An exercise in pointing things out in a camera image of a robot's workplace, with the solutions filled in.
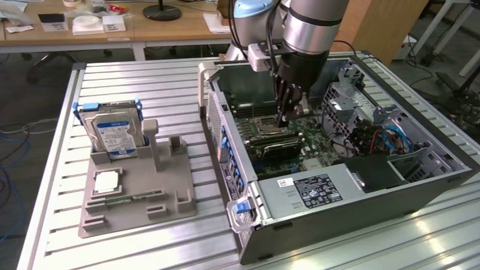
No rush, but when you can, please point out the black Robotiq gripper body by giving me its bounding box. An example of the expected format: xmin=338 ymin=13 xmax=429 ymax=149
xmin=276 ymin=52 xmax=328 ymax=92

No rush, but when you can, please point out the black Nvidia graphics card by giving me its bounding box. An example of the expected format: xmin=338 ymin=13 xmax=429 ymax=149
xmin=250 ymin=136 xmax=302 ymax=163

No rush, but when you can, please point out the silver CPU socket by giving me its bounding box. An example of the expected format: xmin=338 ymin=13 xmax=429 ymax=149
xmin=253 ymin=114 xmax=289 ymax=138

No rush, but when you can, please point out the black RAM slot bank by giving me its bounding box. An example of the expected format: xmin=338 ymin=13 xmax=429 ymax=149
xmin=230 ymin=100 xmax=282 ymax=119

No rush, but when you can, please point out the silver perforated drive cage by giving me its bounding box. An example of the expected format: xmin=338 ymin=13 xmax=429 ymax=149
xmin=321 ymin=66 xmax=376 ymax=138

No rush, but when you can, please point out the green Dell motherboard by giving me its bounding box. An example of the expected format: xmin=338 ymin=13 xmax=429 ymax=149
xmin=228 ymin=97 xmax=344 ymax=181

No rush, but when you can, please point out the silver chipset heat sink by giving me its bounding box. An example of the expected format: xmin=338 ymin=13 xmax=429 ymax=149
xmin=298 ymin=158 xmax=324 ymax=172

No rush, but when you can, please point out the white booklet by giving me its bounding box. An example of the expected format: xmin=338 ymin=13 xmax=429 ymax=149
xmin=202 ymin=12 xmax=232 ymax=34

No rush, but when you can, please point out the wooden cabinet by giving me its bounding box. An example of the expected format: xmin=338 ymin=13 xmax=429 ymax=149
xmin=329 ymin=0 xmax=430 ymax=64

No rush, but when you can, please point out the white electrical box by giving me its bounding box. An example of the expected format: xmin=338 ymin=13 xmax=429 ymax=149
xmin=400 ymin=35 xmax=417 ymax=60

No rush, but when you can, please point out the brown cardboard box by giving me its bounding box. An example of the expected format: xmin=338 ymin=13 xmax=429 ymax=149
xmin=217 ymin=0 xmax=233 ymax=20

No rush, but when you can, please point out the grey power supply unit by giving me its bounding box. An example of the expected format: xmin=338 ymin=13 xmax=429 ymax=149
xmin=257 ymin=164 xmax=366 ymax=220

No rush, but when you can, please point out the blue case latch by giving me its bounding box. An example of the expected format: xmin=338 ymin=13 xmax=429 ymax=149
xmin=232 ymin=202 xmax=250 ymax=217

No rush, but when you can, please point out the silver disk bay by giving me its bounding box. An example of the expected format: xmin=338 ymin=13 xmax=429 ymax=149
xmin=385 ymin=142 xmax=458 ymax=183

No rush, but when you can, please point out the black stand base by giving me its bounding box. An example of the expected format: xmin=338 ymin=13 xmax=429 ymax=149
xmin=434 ymin=71 xmax=480 ymax=113

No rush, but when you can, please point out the black round lamp base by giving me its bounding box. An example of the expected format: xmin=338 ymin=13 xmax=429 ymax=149
xmin=141 ymin=0 xmax=182 ymax=22

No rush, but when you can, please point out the grey open PC case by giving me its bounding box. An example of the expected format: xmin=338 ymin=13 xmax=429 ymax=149
xmin=197 ymin=50 xmax=474 ymax=266

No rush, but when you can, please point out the grey parts rack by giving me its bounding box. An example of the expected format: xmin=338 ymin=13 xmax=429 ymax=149
xmin=76 ymin=118 xmax=198 ymax=240

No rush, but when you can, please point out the hard disk with blue caddy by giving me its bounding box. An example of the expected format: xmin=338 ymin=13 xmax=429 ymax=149
xmin=70 ymin=100 xmax=145 ymax=161

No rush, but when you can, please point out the plain white box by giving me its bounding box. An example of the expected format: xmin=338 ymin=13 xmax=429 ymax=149
xmin=100 ymin=15 xmax=126 ymax=33

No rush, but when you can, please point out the silver CPU chip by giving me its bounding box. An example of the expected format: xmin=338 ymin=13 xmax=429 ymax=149
xmin=93 ymin=173 xmax=120 ymax=194

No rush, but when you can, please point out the white box with round hollow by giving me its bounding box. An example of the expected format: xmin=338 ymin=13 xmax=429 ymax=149
xmin=70 ymin=15 xmax=105 ymax=36

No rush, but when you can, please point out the black office chair base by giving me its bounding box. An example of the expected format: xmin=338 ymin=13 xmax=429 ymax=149
xmin=21 ymin=50 xmax=80 ymax=84

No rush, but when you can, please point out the wooden desk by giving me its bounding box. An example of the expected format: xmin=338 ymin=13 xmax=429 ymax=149
xmin=0 ymin=0 xmax=338 ymax=54

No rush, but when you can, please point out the white box with black top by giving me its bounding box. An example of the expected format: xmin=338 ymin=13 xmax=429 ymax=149
xmin=37 ymin=13 xmax=70 ymax=32

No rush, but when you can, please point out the clear plastic bag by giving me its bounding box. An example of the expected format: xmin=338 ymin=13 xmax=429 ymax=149
xmin=0 ymin=0 xmax=30 ymax=28

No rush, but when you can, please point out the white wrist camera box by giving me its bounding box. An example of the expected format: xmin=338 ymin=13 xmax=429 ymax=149
xmin=246 ymin=43 xmax=281 ymax=71

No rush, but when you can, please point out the black case power cable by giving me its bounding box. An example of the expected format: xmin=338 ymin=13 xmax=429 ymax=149
xmin=332 ymin=40 xmax=380 ymax=61

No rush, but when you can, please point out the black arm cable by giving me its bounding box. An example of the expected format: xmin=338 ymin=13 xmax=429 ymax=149
xmin=226 ymin=0 xmax=281 ymax=78

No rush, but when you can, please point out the multicolour power wire bundle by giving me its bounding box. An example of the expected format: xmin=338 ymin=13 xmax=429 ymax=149
xmin=346 ymin=120 xmax=380 ymax=157

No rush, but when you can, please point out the blue SATA wire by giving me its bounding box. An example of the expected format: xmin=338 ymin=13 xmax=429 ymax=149
xmin=377 ymin=125 xmax=412 ymax=155

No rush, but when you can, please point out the white desk frame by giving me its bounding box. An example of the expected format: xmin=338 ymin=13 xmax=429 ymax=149
xmin=410 ymin=0 xmax=480 ymax=77

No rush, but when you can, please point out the blue floor cable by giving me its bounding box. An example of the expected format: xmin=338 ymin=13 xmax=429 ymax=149
xmin=0 ymin=132 xmax=30 ymax=242

